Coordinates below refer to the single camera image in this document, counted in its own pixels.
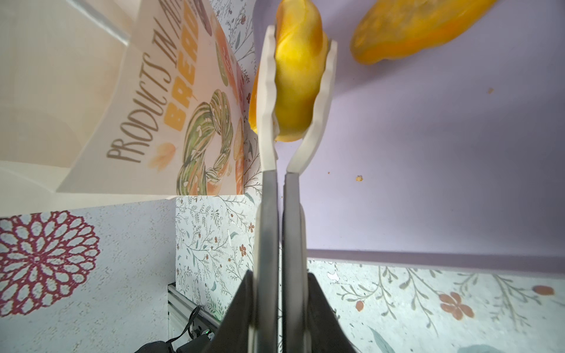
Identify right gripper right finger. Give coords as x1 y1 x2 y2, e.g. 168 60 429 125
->
307 273 355 353

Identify printed paper bag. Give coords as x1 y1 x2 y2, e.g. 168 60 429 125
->
1 1 245 216

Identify metal tongs with white tips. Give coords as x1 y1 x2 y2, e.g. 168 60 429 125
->
249 25 338 352

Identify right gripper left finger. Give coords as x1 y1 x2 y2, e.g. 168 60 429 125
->
205 271 254 353

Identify lavender tray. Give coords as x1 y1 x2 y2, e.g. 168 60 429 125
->
300 1 564 276

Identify oval golden bread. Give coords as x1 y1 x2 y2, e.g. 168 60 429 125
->
350 0 496 65

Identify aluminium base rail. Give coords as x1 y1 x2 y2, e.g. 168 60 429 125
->
167 283 220 346

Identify floral table mat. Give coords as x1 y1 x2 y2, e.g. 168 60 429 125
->
175 0 565 353

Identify small yellow croissant piece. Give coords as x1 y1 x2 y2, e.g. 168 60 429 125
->
275 0 329 143

